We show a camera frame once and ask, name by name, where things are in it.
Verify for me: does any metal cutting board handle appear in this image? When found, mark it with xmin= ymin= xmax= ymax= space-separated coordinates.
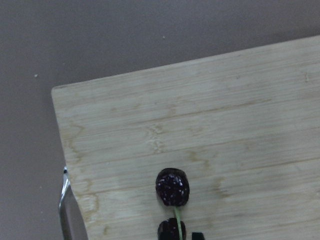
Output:
xmin=58 ymin=166 xmax=89 ymax=240

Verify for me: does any dark red cherry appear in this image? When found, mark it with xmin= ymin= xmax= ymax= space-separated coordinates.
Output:
xmin=155 ymin=168 xmax=190 ymax=207
xmin=157 ymin=206 xmax=187 ymax=240

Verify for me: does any dark red cherry lower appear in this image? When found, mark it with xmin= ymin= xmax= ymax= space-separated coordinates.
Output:
xmin=157 ymin=206 xmax=187 ymax=240

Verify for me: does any wooden cutting board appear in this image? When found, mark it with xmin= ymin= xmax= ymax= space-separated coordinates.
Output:
xmin=51 ymin=36 xmax=320 ymax=240

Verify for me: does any dark red cherry upper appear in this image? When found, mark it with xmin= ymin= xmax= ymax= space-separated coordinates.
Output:
xmin=155 ymin=168 xmax=190 ymax=207

